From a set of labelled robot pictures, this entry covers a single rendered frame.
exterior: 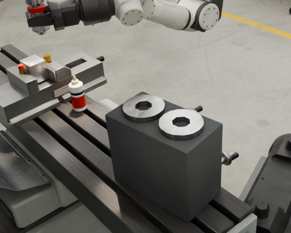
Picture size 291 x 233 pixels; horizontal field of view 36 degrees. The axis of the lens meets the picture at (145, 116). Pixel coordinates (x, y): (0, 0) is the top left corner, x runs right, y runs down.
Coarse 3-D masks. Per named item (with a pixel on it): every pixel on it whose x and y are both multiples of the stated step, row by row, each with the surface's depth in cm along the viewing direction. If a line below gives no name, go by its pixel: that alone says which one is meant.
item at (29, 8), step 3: (42, 3) 113; (30, 6) 112; (39, 6) 112; (42, 6) 111; (45, 6) 112; (27, 9) 111; (30, 9) 111; (33, 9) 110; (36, 9) 110; (39, 9) 111; (42, 9) 111; (45, 9) 112; (30, 12) 111; (33, 12) 111; (36, 12) 111; (39, 12) 111
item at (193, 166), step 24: (144, 96) 97; (120, 120) 93; (144, 120) 91; (168, 120) 89; (192, 120) 88; (120, 144) 96; (144, 144) 90; (168, 144) 85; (192, 144) 84; (216, 144) 90; (120, 168) 101; (144, 168) 94; (168, 168) 88; (192, 168) 86; (216, 168) 94; (144, 192) 99; (168, 192) 92; (192, 192) 89; (216, 192) 98; (192, 216) 93
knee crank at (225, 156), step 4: (224, 152) 172; (232, 152) 174; (224, 156) 171; (228, 156) 170; (232, 156) 173; (236, 156) 176; (224, 160) 171; (228, 160) 170; (224, 164) 173; (228, 164) 172
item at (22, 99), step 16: (64, 64) 141; (80, 64) 140; (96, 64) 139; (16, 80) 130; (32, 80) 126; (48, 80) 133; (64, 80) 133; (80, 80) 138; (96, 80) 141; (0, 96) 128; (16, 96) 127; (32, 96) 128; (48, 96) 132; (64, 96) 135; (0, 112) 127; (16, 112) 126; (32, 112) 129
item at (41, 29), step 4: (28, 12) 112; (40, 12) 111; (44, 12) 112; (32, 16) 111; (32, 28) 114; (36, 28) 113; (40, 28) 113; (44, 28) 114; (48, 28) 115; (36, 32) 114; (40, 32) 114
